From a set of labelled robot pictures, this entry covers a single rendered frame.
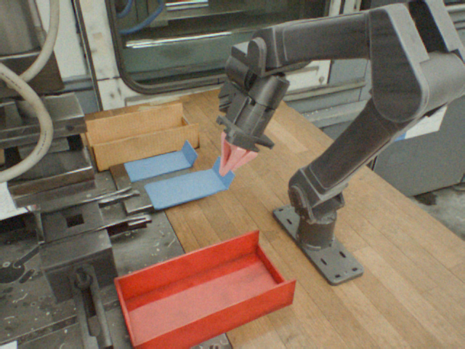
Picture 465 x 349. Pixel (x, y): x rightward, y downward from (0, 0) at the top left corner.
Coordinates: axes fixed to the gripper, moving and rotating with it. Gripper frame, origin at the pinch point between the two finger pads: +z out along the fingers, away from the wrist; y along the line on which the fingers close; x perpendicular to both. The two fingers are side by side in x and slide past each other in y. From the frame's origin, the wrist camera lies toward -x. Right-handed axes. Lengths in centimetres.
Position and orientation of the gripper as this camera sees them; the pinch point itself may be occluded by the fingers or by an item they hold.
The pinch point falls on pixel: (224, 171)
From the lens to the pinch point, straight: 76.1
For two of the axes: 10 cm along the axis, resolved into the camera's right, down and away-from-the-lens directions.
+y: -7.8, -2.0, -5.9
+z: -4.6, 8.3, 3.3
